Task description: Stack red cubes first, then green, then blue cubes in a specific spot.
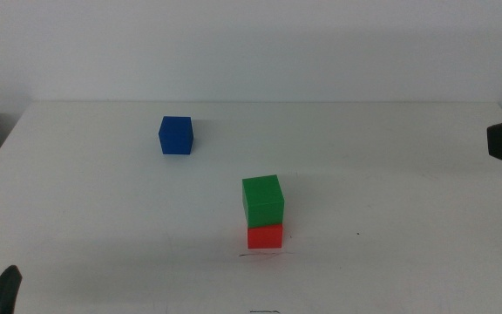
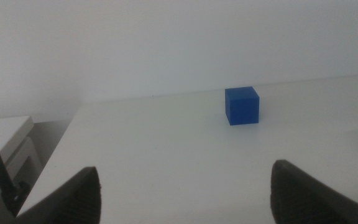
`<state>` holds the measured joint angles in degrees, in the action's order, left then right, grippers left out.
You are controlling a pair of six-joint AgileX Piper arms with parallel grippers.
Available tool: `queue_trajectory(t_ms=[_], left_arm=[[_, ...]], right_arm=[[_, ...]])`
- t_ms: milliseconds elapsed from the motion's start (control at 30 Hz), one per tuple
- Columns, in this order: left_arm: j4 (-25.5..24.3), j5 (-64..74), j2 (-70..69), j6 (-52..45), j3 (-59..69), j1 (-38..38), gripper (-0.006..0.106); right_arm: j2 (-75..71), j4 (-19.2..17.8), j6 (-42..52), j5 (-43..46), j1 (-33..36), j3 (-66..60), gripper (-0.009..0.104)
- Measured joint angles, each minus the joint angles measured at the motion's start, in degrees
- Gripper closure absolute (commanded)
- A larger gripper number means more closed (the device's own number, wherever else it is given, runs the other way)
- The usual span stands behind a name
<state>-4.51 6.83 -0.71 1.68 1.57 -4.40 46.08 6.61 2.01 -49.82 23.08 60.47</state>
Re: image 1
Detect blue cube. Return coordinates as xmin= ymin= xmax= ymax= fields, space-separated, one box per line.
xmin=158 ymin=115 xmax=194 ymax=156

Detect green cube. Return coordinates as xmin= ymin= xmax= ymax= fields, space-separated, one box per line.
xmin=241 ymin=174 xmax=286 ymax=229

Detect red cube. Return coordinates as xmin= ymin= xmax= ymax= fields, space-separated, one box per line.
xmin=246 ymin=223 xmax=284 ymax=249

